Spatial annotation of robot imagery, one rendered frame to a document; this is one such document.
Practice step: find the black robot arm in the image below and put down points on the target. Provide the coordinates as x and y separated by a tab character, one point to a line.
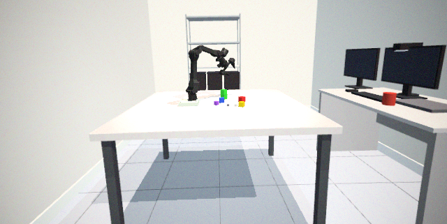
193	86

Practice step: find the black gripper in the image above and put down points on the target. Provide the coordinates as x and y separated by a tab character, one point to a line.
225	64

